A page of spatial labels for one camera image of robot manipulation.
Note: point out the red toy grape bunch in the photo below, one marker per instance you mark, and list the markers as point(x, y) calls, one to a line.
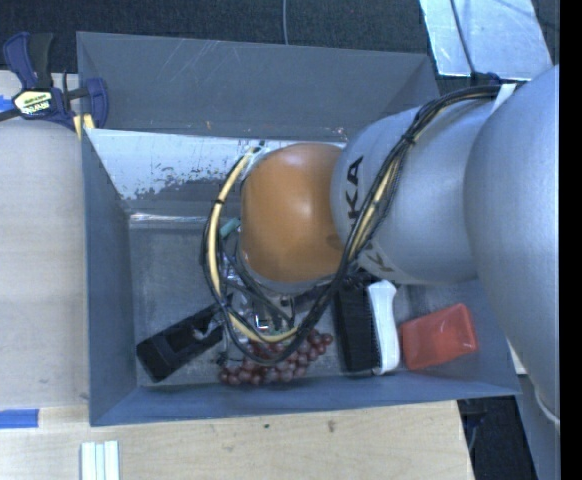
point(271, 368)

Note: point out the black hollow block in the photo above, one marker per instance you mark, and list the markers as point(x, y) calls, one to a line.
point(163, 350)

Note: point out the red-orange flat block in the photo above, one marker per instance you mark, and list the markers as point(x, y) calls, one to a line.
point(438, 338)

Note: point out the pale wood board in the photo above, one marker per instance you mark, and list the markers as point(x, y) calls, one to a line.
point(36, 268)

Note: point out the grey metal bin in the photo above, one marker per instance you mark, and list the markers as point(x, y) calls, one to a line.
point(171, 83)

